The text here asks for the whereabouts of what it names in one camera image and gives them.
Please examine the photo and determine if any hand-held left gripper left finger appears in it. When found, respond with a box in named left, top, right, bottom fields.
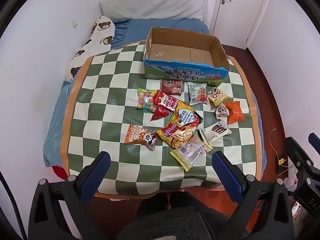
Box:
left=28, top=151, right=111, bottom=240

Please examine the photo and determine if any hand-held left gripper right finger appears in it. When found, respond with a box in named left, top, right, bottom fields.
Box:
left=212, top=151, right=295, bottom=240

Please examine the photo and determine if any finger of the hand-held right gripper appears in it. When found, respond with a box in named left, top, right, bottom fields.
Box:
left=308, top=132, right=320, bottom=156
left=283, top=136, right=314, bottom=174

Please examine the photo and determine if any yellow panda snack packet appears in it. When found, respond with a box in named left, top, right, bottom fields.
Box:
left=206, top=87, right=230, bottom=106

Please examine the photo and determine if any red crown snack packet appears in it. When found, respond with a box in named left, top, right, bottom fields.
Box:
left=153, top=90, right=181, bottom=113

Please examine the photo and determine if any blue printed cardboard box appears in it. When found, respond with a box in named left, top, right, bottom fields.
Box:
left=143, top=27, right=230, bottom=87

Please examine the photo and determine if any white plastic bag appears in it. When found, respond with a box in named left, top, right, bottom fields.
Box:
left=284, top=176, right=298, bottom=193

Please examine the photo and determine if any red object under bed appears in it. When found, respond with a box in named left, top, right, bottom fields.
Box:
left=51, top=165, right=67, bottom=180

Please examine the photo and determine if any clear yellow-edged snack packet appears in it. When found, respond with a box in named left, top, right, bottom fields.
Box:
left=170, top=134, right=213, bottom=172

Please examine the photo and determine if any white chocolate stick packet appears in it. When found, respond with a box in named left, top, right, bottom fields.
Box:
left=199, top=120, right=232, bottom=143

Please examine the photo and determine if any orange panda snack packet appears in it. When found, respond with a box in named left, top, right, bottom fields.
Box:
left=124, top=124, right=158, bottom=151

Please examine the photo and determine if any small white chocolate packet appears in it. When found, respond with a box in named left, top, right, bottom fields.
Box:
left=215, top=104, right=230, bottom=120

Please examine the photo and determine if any orange foil snack packet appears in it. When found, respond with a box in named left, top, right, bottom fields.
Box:
left=224, top=100, right=245, bottom=125

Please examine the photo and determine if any large yellow noodle packet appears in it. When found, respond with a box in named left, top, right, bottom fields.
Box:
left=156, top=100, right=203, bottom=148

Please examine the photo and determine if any green white checkered blanket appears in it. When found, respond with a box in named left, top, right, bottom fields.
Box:
left=61, top=41, right=263, bottom=200

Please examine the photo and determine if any red triangular snack packet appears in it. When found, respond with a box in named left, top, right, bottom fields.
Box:
left=150, top=106, right=170, bottom=122

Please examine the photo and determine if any white cookie packet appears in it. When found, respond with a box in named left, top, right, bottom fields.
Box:
left=187, top=82, right=210, bottom=106

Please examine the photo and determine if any colourful candy ball packet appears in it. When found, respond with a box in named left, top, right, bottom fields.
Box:
left=136, top=88, right=157, bottom=111

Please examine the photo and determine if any brown snack packet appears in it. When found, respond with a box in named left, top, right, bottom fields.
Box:
left=160, top=79, right=182, bottom=96

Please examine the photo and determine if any bear print long pillow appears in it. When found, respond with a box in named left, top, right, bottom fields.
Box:
left=65, top=15, right=116, bottom=82

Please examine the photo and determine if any white door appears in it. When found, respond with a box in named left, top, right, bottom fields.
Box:
left=210, top=0, right=272, bottom=48

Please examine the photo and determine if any grey pillow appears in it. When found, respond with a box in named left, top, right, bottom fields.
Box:
left=99, top=0, right=209, bottom=20

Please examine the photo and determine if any thin white cable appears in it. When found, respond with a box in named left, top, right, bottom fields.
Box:
left=269, top=129, right=288, bottom=178

